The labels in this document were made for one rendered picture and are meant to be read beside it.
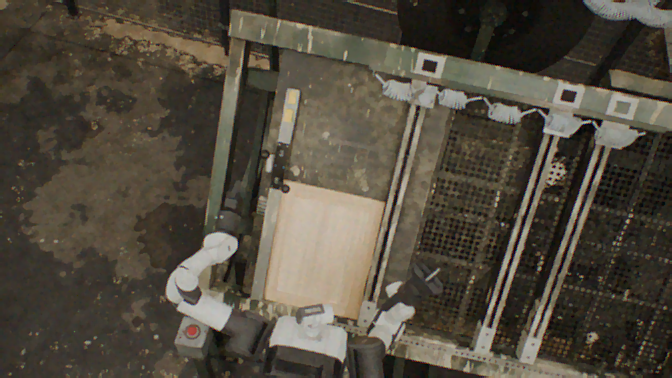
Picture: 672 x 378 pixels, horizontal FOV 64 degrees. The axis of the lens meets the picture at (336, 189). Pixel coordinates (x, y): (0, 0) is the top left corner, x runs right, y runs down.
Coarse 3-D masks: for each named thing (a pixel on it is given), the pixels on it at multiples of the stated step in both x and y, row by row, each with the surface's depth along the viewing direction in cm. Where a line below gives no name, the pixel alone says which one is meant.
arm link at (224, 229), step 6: (216, 222) 205; (222, 222) 204; (216, 228) 205; (222, 228) 203; (228, 228) 203; (234, 228) 205; (210, 234) 207; (216, 234) 204; (222, 234) 203; (228, 234) 205; (234, 234) 208; (204, 240) 206; (210, 240) 204; (216, 240) 203; (222, 240) 202; (204, 246) 206; (210, 246) 204
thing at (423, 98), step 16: (416, 64) 199; (416, 80) 201; (416, 96) 202; (432, 96) 190; (416, 112) 208; (416, 128) 209; (400, 144) 215; (416, 144) 211; (400, 160) 213; (400, 176) 219; (400, 192) 217; (384, 224) 221; (384, 240) 224; (384, 256) 225; (384, 272) 227; (368, 288) 230; (368, 304) 232; (368, 320) 234
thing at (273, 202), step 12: (288, 108) 214; (288, 132) 217; (288, 156) 223; (276, 192) 224; (276, 204) 226; (276, 216) 227; (264, 228) 229; (264, 240) 231; (264, 252) 232; (264, 264) 234; (264, 276) 235; (252, 288) 237
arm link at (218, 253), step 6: (228, 240) 201; (234, 240) 203; (216, 246) 197; (222, 246) 198; (228, 246) 201; (234, 246) 204; (210, 252) 196; (216, 252) 196; (222, 252) 198; (228, 252) 201; (210, 258) 196; (216, 258) 197; (222, 258) 198; (210, 264) 199
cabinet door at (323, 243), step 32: (320, 192) 225; (288, 224) 230; (320, 224) 229; (352, 224) 228; (288, 256) 234; (320, 256) 233; (352, 256) 232; (288, 288) 239; (320, 288) 238; (352, 288) 236
